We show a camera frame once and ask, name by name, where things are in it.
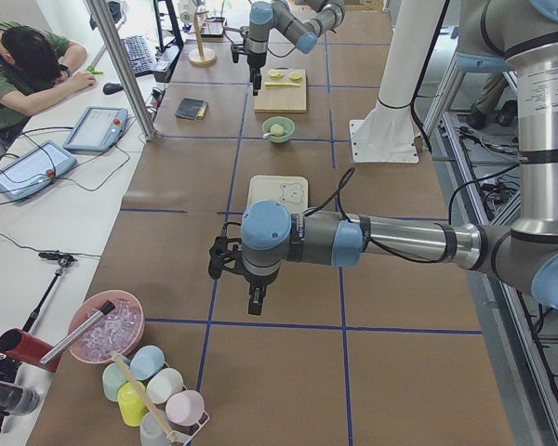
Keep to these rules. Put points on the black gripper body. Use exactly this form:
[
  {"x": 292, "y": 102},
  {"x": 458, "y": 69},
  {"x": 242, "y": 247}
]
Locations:
[
  {"x": 254, "y": 60},
  {"x": 257, "y": 282}
]

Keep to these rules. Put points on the white steamed bun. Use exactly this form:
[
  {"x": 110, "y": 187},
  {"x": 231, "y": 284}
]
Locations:
[{"x": 277, "y": 130}]

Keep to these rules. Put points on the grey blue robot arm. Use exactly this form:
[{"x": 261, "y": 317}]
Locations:
[
  {"x": 265, "y": 16},
  {"x": 524, "y": 254}
]

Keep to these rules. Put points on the light green bowl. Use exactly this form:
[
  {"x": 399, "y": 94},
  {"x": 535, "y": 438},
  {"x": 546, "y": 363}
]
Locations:
[{"x": 287, "y": 123}]

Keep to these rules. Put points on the pink bowl of ice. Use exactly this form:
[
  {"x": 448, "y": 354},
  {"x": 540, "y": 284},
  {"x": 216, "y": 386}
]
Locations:
[{"x": 119, "y": 331}]

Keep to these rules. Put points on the yellow plastic knife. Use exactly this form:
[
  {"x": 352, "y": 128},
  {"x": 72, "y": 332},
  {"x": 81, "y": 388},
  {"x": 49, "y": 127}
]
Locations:
[{"x": 282, "y": 84}]

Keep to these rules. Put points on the lemon slice near knife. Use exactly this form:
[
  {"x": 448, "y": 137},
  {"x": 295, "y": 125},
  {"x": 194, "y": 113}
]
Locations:
[{"x": 275, "y": 74}]

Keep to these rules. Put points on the bamboo cutting board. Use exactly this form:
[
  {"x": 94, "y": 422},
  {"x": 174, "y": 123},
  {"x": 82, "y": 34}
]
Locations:
[{"x": 282, "y": 99}]

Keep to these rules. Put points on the black tray at edge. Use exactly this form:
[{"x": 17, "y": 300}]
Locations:
[{"x": 213, "y": 28}]

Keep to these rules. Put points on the wooden mug tree stand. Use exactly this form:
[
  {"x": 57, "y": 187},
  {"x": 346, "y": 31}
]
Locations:
[{"x": 191, "y": 13}]

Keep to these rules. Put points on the yellow sponge under cloth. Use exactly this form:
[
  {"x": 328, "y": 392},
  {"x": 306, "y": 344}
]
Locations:
[{"x": 202, "y": 112}]

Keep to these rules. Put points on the grey folded cloth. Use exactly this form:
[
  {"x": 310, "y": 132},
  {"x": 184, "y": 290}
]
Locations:
[{"x": 188, "y": 108}]

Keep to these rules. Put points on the beige bear tray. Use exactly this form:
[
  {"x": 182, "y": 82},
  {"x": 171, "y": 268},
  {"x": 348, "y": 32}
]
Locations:
[{"x": 291, "y": 192}]

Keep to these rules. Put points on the black keyboard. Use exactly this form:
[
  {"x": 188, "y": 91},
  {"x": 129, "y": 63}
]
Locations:
[{"x": 139, "y": 54}]

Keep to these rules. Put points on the white cup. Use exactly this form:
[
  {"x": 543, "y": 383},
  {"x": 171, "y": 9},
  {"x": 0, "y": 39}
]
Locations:
[{"x": 164, "y": 385}]

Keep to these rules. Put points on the blue cup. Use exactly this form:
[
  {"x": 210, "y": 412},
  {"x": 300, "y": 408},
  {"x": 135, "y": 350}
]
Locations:
[{"x": 147, "y": 362}]

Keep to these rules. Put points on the pink cup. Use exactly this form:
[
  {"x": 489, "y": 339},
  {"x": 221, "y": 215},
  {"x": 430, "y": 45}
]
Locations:
[{"x": 185, "y": 408}]

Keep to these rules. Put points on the black computer mouse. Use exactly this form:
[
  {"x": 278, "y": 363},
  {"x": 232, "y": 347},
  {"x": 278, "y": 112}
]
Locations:
[{"x": 111, "y": 88}]

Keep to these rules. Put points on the wooden stick on rack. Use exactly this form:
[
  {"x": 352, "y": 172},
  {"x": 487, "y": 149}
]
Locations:
[{"x": 171, "y": 434}]

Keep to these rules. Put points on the green cup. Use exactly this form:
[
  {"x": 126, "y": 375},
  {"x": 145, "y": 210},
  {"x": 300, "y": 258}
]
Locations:
[{"x": 112, "y": 380}]

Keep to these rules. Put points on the yellow cup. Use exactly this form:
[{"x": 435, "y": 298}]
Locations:
[{"x": 131, "y": 406}]

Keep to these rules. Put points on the far blue teach pendant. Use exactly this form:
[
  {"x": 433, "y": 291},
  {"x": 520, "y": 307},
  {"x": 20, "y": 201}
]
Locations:
[{"x": 97, "y": 130}]

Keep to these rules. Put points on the blue teach pendant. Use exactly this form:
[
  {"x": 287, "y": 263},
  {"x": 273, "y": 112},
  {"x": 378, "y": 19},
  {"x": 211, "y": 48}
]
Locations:
[
  {"x": 35, "y": 170},
  {"x": 97, "y": 130}
]

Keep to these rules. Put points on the grey cup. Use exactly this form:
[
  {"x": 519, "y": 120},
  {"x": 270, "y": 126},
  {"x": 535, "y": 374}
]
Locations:
[{"x": 151, "y": 433}]

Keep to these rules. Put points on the black selfie stick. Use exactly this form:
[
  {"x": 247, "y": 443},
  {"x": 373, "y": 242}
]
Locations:
[{"x": 64, "y": 261}]

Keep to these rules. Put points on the near blue teach pendant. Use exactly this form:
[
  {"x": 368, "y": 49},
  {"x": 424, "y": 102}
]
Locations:
[{"x": 35, "y": 170}]

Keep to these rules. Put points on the person in green shirt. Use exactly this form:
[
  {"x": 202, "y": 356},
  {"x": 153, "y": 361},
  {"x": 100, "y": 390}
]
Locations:
[{"x": 38, "y": 70}]

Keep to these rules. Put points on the red cylinder cup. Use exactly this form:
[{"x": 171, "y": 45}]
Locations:
[{"x": 25, "y": 347}]

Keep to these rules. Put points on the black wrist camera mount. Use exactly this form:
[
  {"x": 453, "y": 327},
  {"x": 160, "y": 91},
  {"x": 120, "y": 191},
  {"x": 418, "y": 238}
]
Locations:
[
  {"x": 237, "y": 51},
  {"x": 225, "y": 255}
]

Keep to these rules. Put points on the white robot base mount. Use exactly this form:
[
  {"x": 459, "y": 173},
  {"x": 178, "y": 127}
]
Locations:
[{"x": 386, "y": 135}]

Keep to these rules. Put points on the aluminium frame post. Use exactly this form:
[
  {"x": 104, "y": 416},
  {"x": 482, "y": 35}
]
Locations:
[{"x": 100, "y": 11}]

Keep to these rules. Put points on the black camera tripod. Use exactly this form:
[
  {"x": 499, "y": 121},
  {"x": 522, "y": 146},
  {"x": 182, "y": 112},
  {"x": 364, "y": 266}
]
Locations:
[{"x": 15, "y": 400}]

